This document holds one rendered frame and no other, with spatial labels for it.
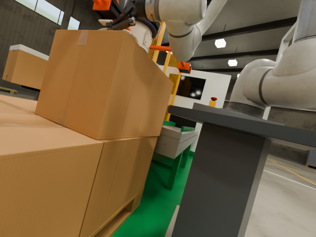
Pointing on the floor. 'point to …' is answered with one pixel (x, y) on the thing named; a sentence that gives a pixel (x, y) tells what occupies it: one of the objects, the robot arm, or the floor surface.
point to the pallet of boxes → (311, 161)
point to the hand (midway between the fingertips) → (106, 7)
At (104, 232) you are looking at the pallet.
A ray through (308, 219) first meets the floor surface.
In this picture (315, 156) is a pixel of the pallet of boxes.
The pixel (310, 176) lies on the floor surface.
